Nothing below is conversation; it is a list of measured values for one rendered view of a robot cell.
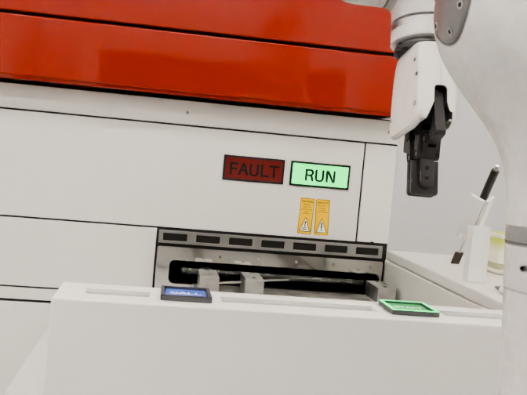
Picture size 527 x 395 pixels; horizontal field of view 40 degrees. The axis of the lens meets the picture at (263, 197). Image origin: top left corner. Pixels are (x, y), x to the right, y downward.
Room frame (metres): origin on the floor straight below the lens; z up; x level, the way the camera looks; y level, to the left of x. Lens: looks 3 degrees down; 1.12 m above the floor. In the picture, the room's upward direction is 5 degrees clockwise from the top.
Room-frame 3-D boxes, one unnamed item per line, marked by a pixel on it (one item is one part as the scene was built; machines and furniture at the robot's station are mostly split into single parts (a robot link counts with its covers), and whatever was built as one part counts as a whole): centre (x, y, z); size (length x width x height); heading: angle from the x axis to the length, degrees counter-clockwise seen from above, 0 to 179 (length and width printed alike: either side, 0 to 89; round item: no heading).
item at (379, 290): (1.36, -0.23, 0.89); 0.08 x 0.03 x 0.03; 8
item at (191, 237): (1.41, -0.03, 0.96); 0.44 x 0.01 x 0.02; 98
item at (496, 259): (1.25, -0.43, 1.00); 0.07 x 0.07 x 0.07; 12
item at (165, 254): (1.41, -0.03, 0.89); 0.44 x 0.02 x 0.10; 98
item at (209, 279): (1.31, 0.09, 0.89); 0.08 x 0.03 x 0.03; 8
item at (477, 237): (1.12, -0.33, 1.03); 0.06 x 0.04 x 0.13; 8
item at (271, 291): (1.34, -0.07, 0.87); 0.36 x 0.08 x 0.03; 98
